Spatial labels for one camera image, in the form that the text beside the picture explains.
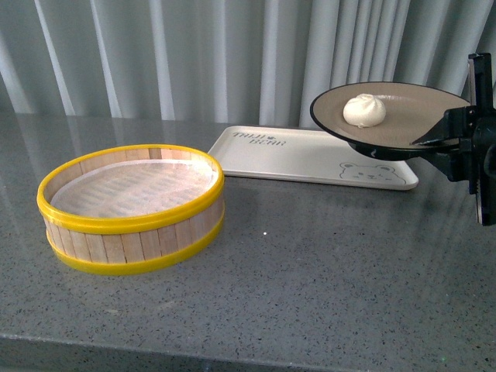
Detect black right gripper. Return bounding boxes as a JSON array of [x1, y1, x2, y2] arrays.
[[411, 53, 495, 226]]

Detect brown plate with black rim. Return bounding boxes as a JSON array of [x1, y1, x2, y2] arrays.
[[310, 82, 469, 161]]

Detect white steamed bun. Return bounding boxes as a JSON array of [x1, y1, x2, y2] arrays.
[[343, 94, 386, 128]]

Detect cream rectangular bear tray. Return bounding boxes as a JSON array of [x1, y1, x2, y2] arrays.
[[208, 126, 419, 191]]

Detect grey pleated curtain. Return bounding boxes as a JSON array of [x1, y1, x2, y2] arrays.
[[1, 1, 495, 127]]

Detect white steamer liner paper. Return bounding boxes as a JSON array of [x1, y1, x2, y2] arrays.
[[50, 160, 219, 218]]

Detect yellow-rimmed wooden steamer basket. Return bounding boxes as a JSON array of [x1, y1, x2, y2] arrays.
[[36, 144, 226, 275]]

